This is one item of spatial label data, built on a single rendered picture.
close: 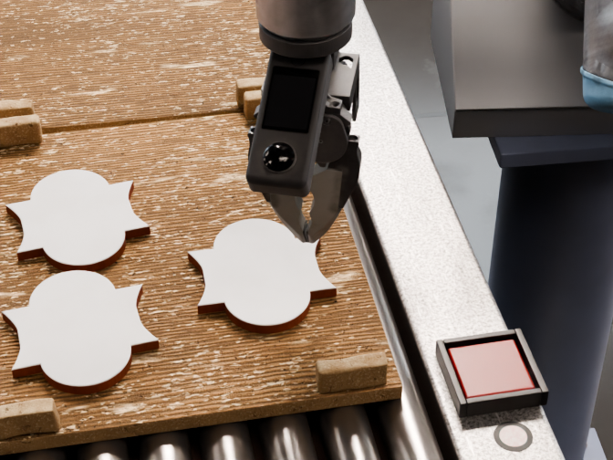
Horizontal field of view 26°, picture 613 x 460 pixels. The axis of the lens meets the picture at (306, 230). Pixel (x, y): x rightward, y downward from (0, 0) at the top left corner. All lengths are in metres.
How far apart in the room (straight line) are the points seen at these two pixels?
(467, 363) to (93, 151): 0.45
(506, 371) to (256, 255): 0.25
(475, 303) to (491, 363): 0.09
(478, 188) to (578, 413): 1.02
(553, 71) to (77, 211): 0.54
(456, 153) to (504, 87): 1.45
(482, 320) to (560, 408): 0.67
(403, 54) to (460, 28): 1.76
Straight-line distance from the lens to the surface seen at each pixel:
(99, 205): 1.27
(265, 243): 1.21
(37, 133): 1.37
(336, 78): 1.06
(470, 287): 1.22
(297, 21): 0.97
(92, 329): 1.14
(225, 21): 1.55
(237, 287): 1.17
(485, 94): 1.46
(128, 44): 1.52
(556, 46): 1.48
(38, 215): 1.27
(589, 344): 1.78
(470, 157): 2.90
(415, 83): 3.12
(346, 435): 1.09
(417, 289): 1.22
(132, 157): 1.34
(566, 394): 1.84
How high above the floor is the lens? 1.74
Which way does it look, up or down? 40 degrees down
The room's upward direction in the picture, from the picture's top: straight up
